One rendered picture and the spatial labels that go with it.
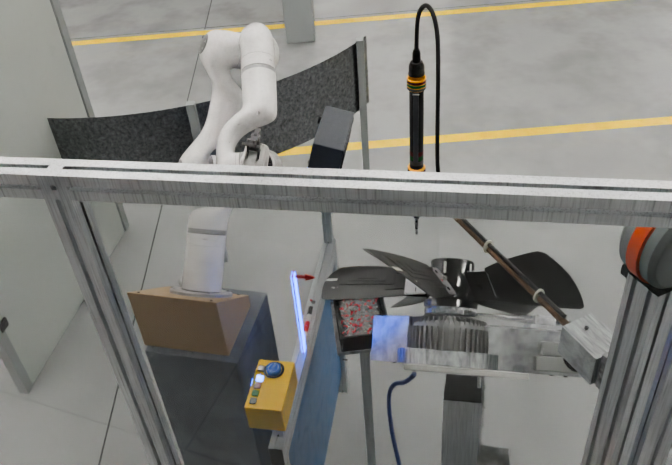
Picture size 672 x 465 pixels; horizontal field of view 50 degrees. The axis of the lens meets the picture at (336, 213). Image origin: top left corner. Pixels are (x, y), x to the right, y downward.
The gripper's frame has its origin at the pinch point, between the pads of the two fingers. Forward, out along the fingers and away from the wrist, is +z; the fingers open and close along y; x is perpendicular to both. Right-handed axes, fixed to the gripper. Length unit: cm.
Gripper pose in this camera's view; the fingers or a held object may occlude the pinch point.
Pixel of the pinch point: (246, 164)
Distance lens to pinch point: 157.3
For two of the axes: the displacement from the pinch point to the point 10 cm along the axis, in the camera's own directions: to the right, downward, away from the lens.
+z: -0.4, 0.5, -10.0
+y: -2.1, 9.8, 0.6
